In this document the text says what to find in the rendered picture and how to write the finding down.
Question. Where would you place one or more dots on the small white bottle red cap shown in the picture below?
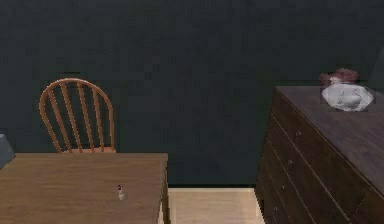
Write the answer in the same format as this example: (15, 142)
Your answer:
(120, 193)

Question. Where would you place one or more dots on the brown wooden table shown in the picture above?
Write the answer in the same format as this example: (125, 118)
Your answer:
(76, 186)

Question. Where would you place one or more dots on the dark brown chest of drawers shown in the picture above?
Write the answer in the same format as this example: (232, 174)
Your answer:
(326, 156)

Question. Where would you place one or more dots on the grey laptop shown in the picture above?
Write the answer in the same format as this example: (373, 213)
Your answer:
(5, 150)

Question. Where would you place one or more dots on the orange wooden spindle chair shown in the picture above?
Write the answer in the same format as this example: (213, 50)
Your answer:
(77, 113)

